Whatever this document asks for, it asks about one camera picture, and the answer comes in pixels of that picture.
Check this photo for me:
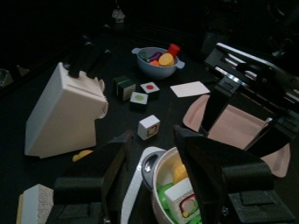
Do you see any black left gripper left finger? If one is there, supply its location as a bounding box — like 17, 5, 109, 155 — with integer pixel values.
46, 129, 137, 224

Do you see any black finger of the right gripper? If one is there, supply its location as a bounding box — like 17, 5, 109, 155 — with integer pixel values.
245, 115, 299, 159
198, 76, 239, 137

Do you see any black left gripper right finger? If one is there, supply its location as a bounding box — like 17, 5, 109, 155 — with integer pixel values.
173, 124, 297, 224

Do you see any yellow toy food piece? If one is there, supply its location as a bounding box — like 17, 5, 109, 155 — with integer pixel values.
71, 149, 95, 163

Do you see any white sushi piece red print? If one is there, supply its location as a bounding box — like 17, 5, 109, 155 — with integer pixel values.
163, 177, 202, 224

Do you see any red dot sushi piece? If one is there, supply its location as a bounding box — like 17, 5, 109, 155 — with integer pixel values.
139, 81, 162, 99

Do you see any white rice sushi piece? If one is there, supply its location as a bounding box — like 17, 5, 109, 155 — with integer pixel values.
135, 114, 163, 142

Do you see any green dot sushi piece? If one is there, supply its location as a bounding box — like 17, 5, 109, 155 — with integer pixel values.
129, 91, 150, 112

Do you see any dark green sushi roll piece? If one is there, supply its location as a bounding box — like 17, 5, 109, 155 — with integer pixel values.
113, 75, 137, 102

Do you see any white flat card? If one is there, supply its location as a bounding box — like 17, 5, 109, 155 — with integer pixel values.
170, 80, 211, 99

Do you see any pink tray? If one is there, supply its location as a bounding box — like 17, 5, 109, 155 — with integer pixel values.
182, 94, 293, 179

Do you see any yellow toy food chunk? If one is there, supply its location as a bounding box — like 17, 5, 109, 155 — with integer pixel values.
171, 161, 191, 186

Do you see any silver toy ladle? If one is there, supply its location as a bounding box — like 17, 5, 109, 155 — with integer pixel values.
141, 150, 167, 191

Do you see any white toy pot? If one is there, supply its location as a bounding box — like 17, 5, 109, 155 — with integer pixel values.
150, 146, 203, 224

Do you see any green toy vegetable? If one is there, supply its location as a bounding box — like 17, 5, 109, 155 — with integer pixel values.
157, 181, 178, 212

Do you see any light blue toy pot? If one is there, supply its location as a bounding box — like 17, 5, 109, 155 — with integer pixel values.
131, 46, 187, 81

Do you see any white yellow sponge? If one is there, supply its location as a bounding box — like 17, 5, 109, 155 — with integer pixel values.
15, 183, 55, 224

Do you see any yellow toy disc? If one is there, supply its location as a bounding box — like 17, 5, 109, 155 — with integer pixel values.
158, 52, 175, 67

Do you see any white knife block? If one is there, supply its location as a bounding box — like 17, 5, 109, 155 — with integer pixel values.
23, 61, 110, 159

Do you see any red toy cylinder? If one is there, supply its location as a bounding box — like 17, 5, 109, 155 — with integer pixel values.
167, 43, 183, 57

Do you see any purple toy eggplant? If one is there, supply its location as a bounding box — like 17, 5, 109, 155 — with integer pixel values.
146, 51, 165, 63

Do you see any small white background fixture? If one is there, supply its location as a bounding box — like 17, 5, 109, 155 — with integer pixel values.
111, 8, 127, 25

